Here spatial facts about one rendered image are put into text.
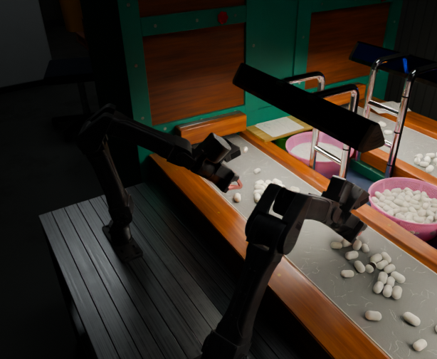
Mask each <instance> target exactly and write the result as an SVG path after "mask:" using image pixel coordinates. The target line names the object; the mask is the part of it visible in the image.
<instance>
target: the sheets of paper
mask: <svg viewBox="0 0 437 359"><path fill-rule="evenodd" d="M254 126H256V127H257V128H259V129H261V130H262V131H264V132H266V133H267V134H269V135H270V136H272V137H277V136H279V135H283V134H285V133H288V132H292V131H295V130H299V129H302V128H304V127H303V126H301V125H299V124H297V123H296V122H294V121H292V120H291V119H289V118H287V117H284V118H279V119H275V120H270V121H267V122H264V123H258V124H256V125H254Z"/></svg>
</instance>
